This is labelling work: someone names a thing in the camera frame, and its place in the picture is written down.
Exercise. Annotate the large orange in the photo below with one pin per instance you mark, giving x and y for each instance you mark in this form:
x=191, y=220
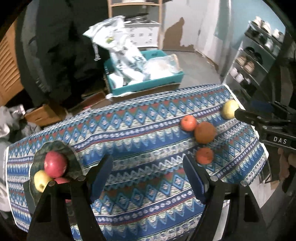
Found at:
x=204, y=156
x=205, y=132

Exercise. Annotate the cardboard box under crate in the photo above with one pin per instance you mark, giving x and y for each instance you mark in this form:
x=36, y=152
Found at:
x=141, y=89

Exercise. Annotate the wooden shelf rack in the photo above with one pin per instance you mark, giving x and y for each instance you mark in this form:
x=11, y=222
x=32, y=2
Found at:
x=138, y=12

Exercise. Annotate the teal plastic crate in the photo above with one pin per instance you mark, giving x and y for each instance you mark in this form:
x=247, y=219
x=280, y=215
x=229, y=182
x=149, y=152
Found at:
x=119, y=79

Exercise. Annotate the yellow-green pear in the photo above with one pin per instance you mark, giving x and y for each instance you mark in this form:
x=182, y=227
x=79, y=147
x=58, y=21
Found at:
x=41, y=179

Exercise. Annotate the dark green glass plate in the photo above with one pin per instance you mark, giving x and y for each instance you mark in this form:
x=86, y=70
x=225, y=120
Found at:
x=74, y=168

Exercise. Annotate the blue patterned tablecloth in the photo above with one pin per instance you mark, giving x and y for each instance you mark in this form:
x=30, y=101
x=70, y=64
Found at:
x=147, y=195

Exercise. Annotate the dark red apple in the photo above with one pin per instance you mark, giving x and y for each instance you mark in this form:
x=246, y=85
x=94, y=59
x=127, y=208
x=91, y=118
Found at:
x=61, y=180

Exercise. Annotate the white patterned storage box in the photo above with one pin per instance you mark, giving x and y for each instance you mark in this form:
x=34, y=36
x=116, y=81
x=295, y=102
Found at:
x=143, y=35

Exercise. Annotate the yellow-green pomelo fruit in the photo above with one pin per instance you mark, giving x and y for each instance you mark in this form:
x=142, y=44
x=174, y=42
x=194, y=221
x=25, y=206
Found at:
x=229, y=108

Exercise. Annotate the white rice bag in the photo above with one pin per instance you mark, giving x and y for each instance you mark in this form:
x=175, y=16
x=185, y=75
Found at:
x=110, y=34

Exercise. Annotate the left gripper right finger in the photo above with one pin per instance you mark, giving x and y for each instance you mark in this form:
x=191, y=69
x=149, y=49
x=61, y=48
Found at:
x=210, y=193

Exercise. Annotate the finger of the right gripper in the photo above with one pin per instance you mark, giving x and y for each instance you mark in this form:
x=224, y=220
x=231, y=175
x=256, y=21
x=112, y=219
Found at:
x=251, y=118
x=278, y=110

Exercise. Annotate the person's right hand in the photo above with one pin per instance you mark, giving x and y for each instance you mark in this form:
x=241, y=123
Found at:
x=285, y=162

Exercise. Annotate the small cardboard box red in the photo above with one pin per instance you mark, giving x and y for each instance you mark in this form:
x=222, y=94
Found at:
x=88, y=102

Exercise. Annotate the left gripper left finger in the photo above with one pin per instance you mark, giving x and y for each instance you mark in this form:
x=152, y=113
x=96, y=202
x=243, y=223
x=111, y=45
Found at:
x=84, y=191

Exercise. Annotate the wooden louvered wardrobe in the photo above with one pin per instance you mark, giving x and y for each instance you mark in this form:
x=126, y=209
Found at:
x=10, y=79

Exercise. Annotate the pile of grey clothes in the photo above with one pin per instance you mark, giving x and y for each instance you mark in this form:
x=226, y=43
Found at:
x=14, y=126

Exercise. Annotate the grey shoe rack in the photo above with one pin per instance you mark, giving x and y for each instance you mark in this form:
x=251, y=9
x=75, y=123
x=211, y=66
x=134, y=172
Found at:
x=252, y=62

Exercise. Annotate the small tangerine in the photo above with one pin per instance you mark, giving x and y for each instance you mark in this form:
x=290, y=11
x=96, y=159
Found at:
x=188, y=123

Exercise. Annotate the black hanging coat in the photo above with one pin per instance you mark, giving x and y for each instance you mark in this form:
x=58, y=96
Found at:
x=57, y=62

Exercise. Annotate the wooden drawer box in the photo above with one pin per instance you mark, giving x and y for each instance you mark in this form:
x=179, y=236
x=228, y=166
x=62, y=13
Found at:
x=46, y=115

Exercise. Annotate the clear plastic bag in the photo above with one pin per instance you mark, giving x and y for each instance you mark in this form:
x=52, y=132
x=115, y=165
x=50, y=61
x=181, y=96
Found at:
x=162, y=67

